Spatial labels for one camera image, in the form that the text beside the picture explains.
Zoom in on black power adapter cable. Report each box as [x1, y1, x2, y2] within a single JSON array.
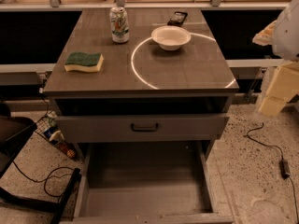
[[243, 122, 299, 224]]

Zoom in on grey bottom drawer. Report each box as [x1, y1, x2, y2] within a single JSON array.
[[60, 141, 233, 224]]

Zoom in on wire basket with items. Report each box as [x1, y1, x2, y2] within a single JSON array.
[[36, 111, 78, 160]]

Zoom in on green and yellow sponge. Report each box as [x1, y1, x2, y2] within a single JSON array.
[[64, 52, 104, 73]]

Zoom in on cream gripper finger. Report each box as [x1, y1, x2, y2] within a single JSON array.
[[258, 62, 299, 117], [252, 21, 276, 46]]

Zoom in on white bowl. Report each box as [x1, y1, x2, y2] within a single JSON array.
[[151, 25, 191, 51]]

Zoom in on grey middle drawer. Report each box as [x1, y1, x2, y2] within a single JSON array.
[[57, 114, 229, 143]]

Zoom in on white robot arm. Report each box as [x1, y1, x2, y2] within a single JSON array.
[[252, 0, 299, 117]]

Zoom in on grey drawer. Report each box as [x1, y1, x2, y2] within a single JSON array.
[[57, 114, 229, 143], [60, 141, 233, 224]]

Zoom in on black chair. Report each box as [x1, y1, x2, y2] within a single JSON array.
[[0, 101, 82, 224]]

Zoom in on green white soda can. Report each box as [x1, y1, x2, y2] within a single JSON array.
[[109, 7, 129, 43]]

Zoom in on black floor cable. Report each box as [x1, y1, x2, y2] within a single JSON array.
[[12, 161, 76, 199]]

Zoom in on grey drawer cabinet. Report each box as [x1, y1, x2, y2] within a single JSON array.
[[43, 7, 240, 224]]

